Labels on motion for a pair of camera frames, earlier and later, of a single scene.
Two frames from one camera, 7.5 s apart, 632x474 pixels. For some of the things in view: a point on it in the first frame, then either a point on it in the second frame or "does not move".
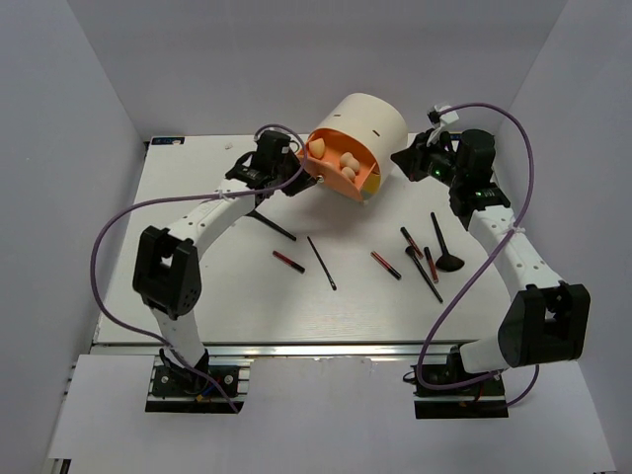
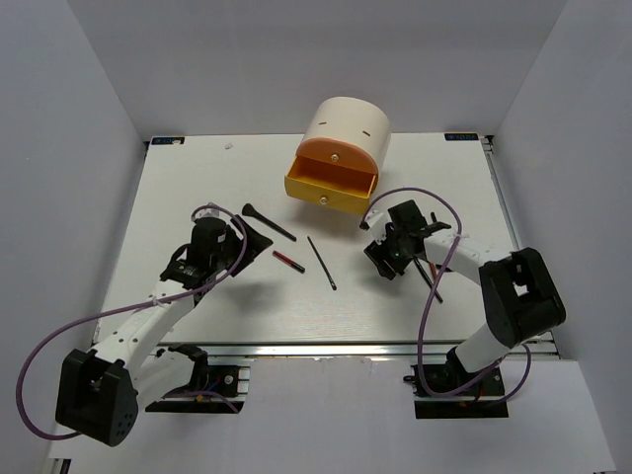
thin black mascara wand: [322, 265] does not move
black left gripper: [305, 181] to [256, 245]
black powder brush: [256, 213] does not move
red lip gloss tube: [293, 265] does not move
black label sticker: [175, 140] does not move
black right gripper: [420, 149] to [377, 253]
